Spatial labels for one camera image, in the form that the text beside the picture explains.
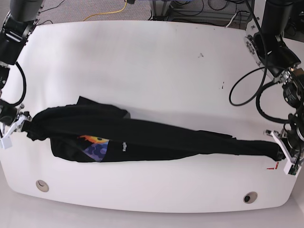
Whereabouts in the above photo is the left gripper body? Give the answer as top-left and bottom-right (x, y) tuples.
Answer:
(264, 130), (304, 166)

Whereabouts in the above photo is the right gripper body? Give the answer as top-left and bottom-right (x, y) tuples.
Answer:
(0, 104), (32, 140)

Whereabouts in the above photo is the black t-shirt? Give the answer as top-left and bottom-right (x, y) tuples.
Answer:
(22, 97), (285, 162)

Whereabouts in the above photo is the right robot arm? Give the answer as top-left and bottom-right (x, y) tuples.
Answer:
(0, 0), (44, 132)

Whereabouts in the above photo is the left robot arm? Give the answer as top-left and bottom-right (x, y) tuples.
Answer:
(239, 0), (304, 170)

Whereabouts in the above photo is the red tape rectangle marking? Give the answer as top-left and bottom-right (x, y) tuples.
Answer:
(267, 162), (279, 170)

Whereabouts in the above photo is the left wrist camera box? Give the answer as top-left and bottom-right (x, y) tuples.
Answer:
(284, 162), (302, 177)

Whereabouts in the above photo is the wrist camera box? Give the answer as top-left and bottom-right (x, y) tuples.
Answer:
(0, 137), (12, 149)
(284, 162), (302, 177)

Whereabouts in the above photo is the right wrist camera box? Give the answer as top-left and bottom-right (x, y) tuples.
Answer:
(0, 137), (12, 149)

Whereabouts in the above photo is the right table cable grommet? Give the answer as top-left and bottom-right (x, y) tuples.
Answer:
(243, 191), (258, 204)

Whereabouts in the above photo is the table cable grommet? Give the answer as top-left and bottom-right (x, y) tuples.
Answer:
(36, 180), (49, 192)
(243, 191), (258, 204)

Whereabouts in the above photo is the left table cable grommet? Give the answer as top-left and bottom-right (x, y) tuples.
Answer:
(36, 180), (49, 192)

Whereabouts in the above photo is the yellow cable on floor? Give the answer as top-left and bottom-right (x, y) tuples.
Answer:
(83, 0), (128, 22)

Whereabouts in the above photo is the white cable on floor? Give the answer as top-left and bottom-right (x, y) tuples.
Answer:
(225, 13), (238, 28)

